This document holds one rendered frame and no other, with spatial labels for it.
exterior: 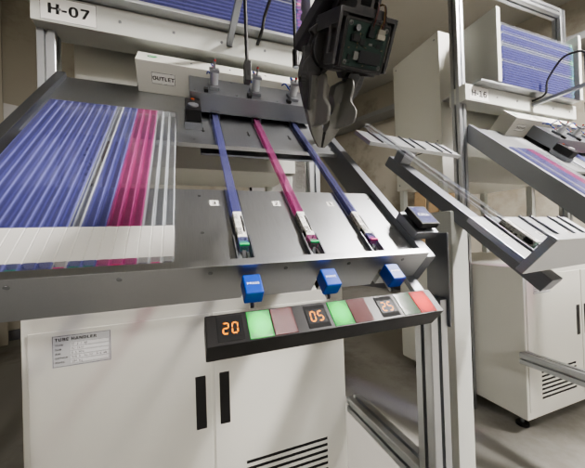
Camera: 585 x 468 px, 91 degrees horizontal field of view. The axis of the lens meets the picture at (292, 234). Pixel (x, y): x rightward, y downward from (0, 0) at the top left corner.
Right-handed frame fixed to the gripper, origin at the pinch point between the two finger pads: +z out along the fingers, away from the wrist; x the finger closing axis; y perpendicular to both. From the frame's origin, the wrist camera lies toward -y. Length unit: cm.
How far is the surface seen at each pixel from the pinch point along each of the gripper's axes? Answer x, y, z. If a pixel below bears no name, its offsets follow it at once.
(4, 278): -35.9, 9.0, 15.1
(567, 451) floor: 101, 23, 91
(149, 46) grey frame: -27, -64, -11
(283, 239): -4.4, 2.2, 15.5
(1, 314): -37.9, 7.8, 20.5
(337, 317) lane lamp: -0.5, 15.6, 20.1
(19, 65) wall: -145, -293, 5
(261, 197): -5.7, -8.8, 12.6
